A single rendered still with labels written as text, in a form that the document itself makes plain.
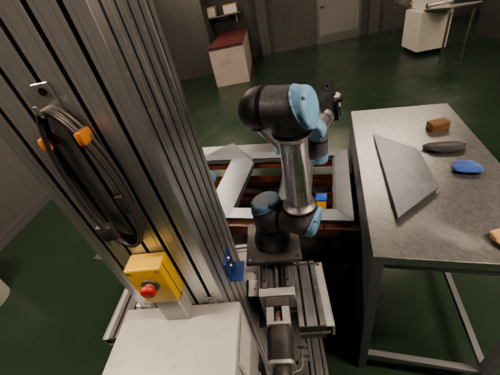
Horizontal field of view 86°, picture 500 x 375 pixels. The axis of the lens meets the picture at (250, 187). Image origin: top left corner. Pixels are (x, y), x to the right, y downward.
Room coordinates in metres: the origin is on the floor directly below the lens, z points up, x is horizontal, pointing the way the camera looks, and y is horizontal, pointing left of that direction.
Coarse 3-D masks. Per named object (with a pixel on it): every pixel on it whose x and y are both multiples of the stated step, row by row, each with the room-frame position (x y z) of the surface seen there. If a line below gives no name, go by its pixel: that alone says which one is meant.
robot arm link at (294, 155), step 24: (264, 96) 0.70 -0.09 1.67; (288, 96) 0.65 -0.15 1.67; (312, 96) 0.67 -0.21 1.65; (264, 120) 0.68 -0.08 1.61; (288, 120) 0.64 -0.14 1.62; (312, 120) 0.64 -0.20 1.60; (288, 144) 0.66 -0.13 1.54; (288, 168) 0.66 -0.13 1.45; (288, 192) 0.67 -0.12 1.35; (288, 216) 0.66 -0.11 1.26; (312, 216) 0.64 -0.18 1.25
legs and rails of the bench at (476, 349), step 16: (448, 272) 0.91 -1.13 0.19; (464, 272) 0.47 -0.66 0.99; (480, 272) 0.46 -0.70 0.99; (496, 272) 0.44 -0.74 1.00; (464, 320) 0.62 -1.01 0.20; (368, 352) 0.57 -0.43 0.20; (384, 352) 0.56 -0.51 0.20; (480, 352) 0.46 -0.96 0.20; (496, 352) 0.39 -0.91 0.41; (448, 368) 0.43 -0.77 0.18; (464, 368) 0.41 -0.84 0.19; (480, 368) 0.39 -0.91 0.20; (496, 368) 0.36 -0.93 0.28
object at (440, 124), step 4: (432, 120) 1.32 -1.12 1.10; (436, 120) 1.31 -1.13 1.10; (440, 120) 1.30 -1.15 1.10; (444, 120) 1.29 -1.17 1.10; (448, 120) 1.28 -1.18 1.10; (428, 124) 1.31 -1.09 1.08; (432, 124) 1.28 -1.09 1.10; (436, 124) 1.27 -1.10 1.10; (440, 124) 1.27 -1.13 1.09; (444, 124) 1.26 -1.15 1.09; (448, 124) 1.26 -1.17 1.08; (428, 128) 1.30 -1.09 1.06; (432, 128) 1.27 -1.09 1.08; (436, 128) 1.27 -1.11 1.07; (440, 128) 1.27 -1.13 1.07; (444, 128) 1.26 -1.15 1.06; (448, 128) 1.26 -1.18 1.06
